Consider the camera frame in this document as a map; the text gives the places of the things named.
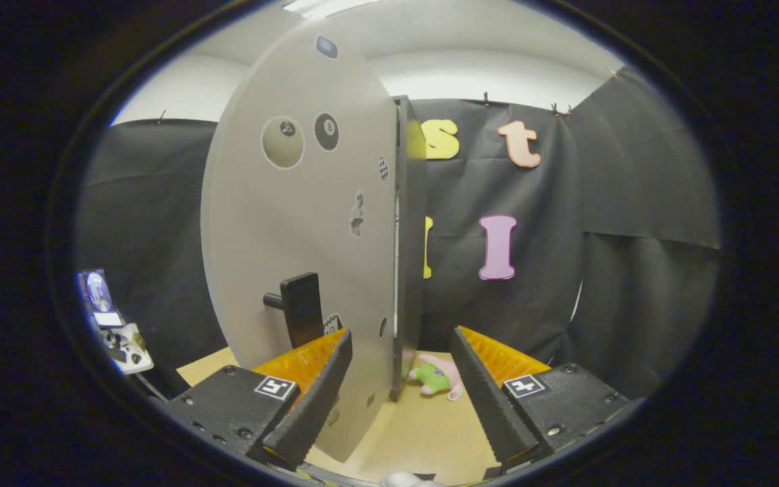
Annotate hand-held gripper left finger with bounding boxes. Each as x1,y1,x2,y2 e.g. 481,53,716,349
160,329,354,471

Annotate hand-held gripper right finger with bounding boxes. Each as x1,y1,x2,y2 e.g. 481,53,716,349
449,325,647,472

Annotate grey shoe cabinet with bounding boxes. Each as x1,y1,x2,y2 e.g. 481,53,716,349
389,95,429,403

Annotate green and pink plush toy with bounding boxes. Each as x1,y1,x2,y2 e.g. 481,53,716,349
403,352,465,402

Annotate white gadget with screen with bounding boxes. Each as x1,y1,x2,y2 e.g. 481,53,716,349
77,269,155,375

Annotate long ceiling light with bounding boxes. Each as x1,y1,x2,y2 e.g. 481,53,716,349
281,0,383,18

